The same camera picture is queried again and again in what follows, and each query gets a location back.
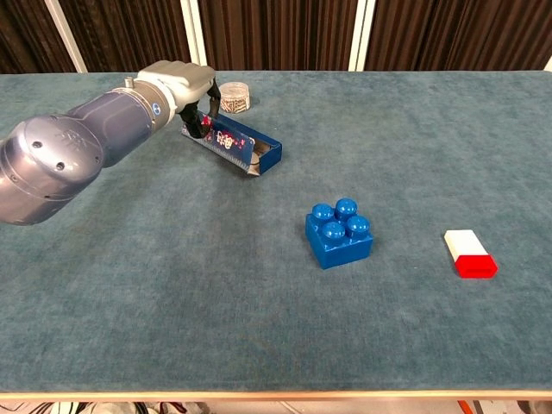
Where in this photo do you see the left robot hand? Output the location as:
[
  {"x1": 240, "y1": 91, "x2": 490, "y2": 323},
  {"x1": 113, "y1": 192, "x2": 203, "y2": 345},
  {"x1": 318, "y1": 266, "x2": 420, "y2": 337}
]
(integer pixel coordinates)
[{"x1": 137, "y1": 60, "x2": 221, "y2": 140}]

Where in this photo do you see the clear round plastic jar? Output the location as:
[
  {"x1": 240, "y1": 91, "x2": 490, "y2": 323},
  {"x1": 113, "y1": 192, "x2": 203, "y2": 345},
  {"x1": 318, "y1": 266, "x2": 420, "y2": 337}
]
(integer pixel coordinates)
[{"x1": 217, "y1": 81, "x2": 253, "y2": 115}]

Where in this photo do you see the dark brown pleated curtain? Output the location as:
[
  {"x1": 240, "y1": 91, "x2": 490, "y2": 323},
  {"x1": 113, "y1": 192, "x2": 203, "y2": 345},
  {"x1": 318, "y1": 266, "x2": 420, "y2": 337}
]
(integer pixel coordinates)
[{"x1": 0, "y1": 0, "x2": 552, "y2": 74}]

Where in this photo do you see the blue four-stud building block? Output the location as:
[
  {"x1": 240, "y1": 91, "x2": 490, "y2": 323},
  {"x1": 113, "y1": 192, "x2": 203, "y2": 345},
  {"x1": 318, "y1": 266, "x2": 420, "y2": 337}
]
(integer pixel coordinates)
[{"x1": 304, "y1": 197, "x2": 374, "y2": 271}]

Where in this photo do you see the teal table cloth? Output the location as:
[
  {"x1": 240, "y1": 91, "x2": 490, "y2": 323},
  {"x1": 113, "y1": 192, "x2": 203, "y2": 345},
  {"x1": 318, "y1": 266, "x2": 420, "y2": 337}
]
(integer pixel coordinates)
[{"x1": 0, "y1": 70, "x2": 552, "y2": 396}]

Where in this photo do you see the red and white eraser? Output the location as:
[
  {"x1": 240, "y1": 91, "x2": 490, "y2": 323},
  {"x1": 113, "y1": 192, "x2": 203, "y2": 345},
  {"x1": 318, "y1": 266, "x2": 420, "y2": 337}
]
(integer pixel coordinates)
[{"x1": 443, "y1": 229, "x2": 499, "y2": 279}]

